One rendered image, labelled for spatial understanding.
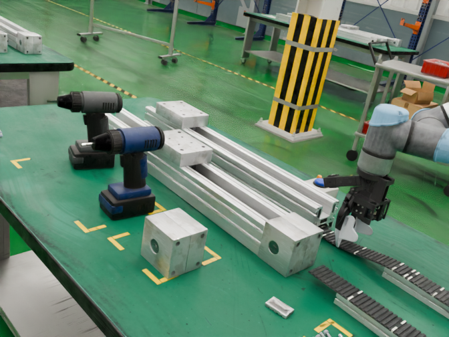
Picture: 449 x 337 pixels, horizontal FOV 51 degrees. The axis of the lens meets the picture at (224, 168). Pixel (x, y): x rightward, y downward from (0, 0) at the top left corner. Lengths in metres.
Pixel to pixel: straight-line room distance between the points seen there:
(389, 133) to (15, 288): 1.36
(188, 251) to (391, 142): 0.50
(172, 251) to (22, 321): 0.88
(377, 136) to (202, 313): 0.54
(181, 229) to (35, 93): 1.84
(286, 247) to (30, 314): 1.00
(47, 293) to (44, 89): 1.24
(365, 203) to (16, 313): 1.18
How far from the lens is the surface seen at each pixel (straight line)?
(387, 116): 1.08
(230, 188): 1.23
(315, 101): 4.59
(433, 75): 4.15
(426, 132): 1.10
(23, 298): 1.81
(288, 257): 1.04
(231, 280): 1.01
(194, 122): 1.57
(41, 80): 2.68
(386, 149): 1.10
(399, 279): 1.17
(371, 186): 1.15
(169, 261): 0.96
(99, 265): 1.01
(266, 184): 1.31
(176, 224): 0.98
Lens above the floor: 1.37
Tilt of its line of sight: 23 degrees down
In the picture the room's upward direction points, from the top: 11 degrees clockwise
